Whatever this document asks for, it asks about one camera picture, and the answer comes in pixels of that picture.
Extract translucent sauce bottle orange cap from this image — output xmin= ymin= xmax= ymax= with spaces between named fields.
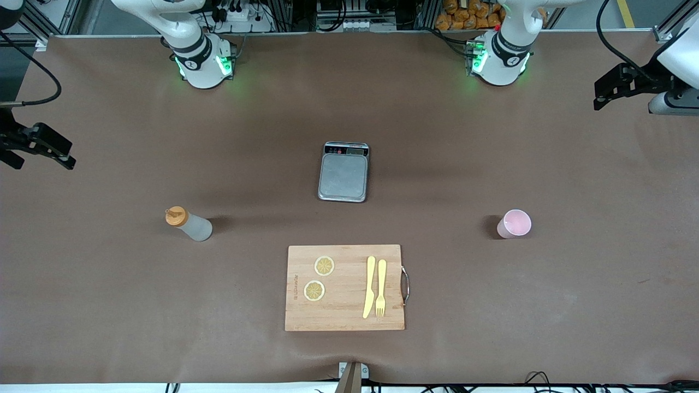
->
xmin=165 ymin=206 xmax=214 ymax=242

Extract pink plastic cup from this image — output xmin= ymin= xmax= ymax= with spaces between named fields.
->
xmin=496 ymin=209 xmax=532 ymax=239

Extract pile of orange snacks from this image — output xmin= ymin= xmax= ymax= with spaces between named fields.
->
xmin=435 ymin=0 xmax=506 ymax=31

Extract white power strip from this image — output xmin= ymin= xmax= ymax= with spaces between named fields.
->
xmin=216 ymin=0 xmax=274 ymax=33

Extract black electronics box white connectors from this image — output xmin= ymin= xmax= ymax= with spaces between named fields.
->
xmin=317 ymin=0 xmax=398 ymax=32

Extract silver digital kitchen scale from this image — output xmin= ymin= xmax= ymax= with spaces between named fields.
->
xmin=318 ymin=141 xmax=370 ymax=203

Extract yellow plastic fork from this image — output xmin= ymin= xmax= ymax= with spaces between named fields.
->
xmin=375 ymin=259 xmax=388 ymax=319

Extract yellow plastic knife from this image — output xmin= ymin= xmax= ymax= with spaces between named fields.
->
xmin=363 ymin=255 xmax=377 ymax=319

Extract wooden cutting board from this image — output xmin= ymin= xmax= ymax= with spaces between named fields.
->
xmin=285 ymin=244 xmax=410 ymax=332

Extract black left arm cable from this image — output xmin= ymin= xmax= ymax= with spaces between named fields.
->
xmin=595 ymin=0 xmax=659 ymax=82

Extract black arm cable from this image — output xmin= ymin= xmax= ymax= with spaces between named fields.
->
xmin=595 ymin=0 xmax=659 ymax=82
xmin=0 ymin=30 xmax=62 ymax=106

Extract aluminium frame strut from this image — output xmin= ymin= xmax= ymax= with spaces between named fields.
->
xmin=654 ymin=0 xmax=699 ymax=43
xmin=11 ymin=0 xmax=82 ymax=51

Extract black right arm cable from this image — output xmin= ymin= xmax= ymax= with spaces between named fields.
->
xmin=0 ymin=30 xmax=62 ymax=106

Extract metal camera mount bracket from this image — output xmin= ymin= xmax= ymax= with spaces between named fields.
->
xmin=337 ymin=361 xmax=370 ymax=393

